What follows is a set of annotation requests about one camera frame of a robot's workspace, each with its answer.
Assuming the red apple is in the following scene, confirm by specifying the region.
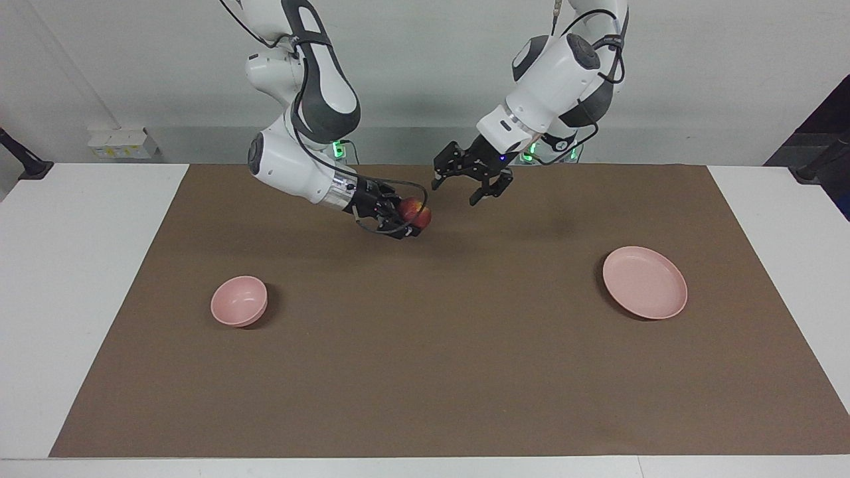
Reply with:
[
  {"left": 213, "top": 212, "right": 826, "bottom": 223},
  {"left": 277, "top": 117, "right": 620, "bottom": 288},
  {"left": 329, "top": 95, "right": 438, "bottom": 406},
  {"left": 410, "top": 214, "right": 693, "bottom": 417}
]
[{"left": 398, "top": 197, "right": 432, "bottom": 230}]

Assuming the pink bowl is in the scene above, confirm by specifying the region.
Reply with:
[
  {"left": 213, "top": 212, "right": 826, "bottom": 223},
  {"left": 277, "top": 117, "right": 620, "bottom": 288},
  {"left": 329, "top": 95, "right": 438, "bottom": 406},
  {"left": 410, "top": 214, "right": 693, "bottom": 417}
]
[{"left": 211, "top": 276, "right": 269, "bottom": 328}]

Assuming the pink plate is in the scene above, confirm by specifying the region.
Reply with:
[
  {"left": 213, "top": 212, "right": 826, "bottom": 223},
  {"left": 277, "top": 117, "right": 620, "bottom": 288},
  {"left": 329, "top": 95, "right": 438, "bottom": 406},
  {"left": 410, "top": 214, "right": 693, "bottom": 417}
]
[{"left": 602, "top": 246, "right": 689, "bottom": 321}]

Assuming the brown table mat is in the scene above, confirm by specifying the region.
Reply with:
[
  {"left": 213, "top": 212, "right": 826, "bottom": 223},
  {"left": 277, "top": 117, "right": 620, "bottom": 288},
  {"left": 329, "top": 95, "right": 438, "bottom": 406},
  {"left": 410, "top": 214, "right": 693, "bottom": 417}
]
[{"left": 48, "top": 163, "right": 850, "bottom": 459}]

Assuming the white power strip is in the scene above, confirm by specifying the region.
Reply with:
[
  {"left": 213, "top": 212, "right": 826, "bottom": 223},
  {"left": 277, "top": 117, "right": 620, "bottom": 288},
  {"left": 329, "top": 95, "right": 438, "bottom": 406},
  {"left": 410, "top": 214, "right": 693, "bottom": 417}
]
[{"left": 88, "top": 128, "right": 160, "bottom": 160}]

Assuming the black clamp stand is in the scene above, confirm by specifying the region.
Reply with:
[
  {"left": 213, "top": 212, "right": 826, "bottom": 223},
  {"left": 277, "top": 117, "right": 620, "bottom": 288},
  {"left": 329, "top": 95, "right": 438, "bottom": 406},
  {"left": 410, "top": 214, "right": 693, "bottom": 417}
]
[
  {"left": 789, "top": 133, "right": 850, "bottom": 185},
  {"left": 0, "top": 126, "right": 54, "bottom": 181}
]

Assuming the dark panel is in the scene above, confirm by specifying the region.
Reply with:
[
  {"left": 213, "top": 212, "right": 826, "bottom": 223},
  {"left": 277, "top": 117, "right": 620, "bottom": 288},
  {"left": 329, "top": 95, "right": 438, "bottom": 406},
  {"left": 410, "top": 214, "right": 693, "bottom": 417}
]
[{"left": 764, "top": 74, "right": 850, "bottom": 221}]

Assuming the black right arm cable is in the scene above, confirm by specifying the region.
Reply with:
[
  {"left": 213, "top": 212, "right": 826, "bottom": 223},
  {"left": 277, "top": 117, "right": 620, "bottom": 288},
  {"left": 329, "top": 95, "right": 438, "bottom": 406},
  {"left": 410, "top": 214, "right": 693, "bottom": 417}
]
[{"left": 219, "top": 0, "right": 430, "bottom": 238}]

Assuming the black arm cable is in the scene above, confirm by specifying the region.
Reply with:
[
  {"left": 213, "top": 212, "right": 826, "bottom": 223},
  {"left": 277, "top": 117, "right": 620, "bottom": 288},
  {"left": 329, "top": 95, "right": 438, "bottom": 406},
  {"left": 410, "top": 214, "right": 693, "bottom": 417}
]
[
  {"left": 219, "top": 0, "right": 430, "bottom": 238},
  {"left": 531, "top": 0, "right": 629, "bottom": 165}
]

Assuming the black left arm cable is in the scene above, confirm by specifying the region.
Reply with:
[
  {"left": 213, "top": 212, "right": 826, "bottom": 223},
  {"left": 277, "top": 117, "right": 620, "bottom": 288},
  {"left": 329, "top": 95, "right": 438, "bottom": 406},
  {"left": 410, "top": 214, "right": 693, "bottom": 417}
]
[{"left": 531, "top": 0, "right": 629, "bottom": 165}]

